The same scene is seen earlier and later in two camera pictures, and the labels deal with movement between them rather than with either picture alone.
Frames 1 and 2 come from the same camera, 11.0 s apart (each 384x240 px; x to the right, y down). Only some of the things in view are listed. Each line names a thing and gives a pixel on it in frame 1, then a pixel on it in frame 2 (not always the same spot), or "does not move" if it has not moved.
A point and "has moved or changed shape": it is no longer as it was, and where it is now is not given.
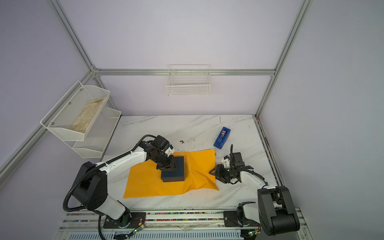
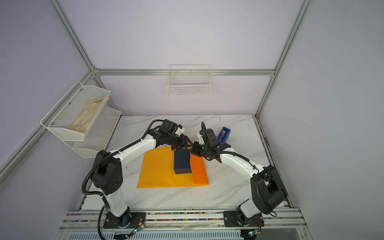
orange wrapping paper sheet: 144,180 has moved or changed shape
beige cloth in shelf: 82,122 does not move
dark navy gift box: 176,175 → 182,161
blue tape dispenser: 222,137 does not move
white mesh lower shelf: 97,135 does not move
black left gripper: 169,167 → 183,139
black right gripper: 219,169 → 195,146
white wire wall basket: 189,80 does not move
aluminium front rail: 164,221 does not move
